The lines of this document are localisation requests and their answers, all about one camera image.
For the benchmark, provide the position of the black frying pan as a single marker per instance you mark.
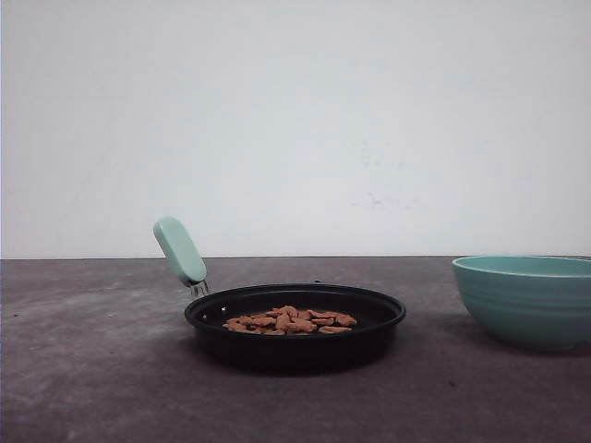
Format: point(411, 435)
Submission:
point(378, 316)

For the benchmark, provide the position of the teal ceramic bowl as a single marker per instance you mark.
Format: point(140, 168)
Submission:
point(538, 303)

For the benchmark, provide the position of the pile of fried beef cubes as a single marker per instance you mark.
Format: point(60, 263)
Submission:
point(289, 320)

